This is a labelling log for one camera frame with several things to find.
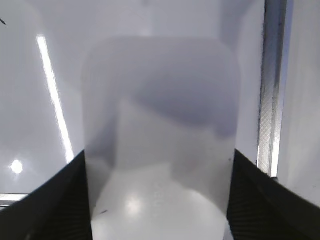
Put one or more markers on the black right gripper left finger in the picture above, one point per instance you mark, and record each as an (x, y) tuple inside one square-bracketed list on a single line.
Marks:
[(58, 210)]

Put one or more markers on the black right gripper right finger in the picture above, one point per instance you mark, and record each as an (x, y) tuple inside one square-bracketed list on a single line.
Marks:
[(260, 208)]

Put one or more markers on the white whiteboard eraser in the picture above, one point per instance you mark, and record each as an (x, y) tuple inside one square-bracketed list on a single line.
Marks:
[(160, 121)]

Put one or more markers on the white board with aluminium frame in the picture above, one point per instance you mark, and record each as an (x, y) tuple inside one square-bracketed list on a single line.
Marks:
[(43, 46)]

